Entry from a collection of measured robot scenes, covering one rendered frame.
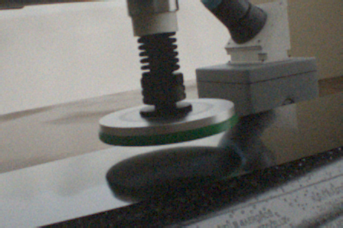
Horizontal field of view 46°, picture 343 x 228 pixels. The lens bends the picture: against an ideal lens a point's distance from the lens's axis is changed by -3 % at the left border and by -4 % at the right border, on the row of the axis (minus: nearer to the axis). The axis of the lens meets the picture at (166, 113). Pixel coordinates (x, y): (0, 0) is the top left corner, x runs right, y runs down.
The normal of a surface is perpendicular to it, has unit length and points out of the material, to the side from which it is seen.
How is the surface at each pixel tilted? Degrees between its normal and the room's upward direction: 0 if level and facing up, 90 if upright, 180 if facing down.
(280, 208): 45
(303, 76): 90
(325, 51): 90
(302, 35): 90
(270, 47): 90
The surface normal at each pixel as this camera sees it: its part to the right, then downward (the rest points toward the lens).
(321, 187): 0.16, -0.61
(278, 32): 0.47, 0.09
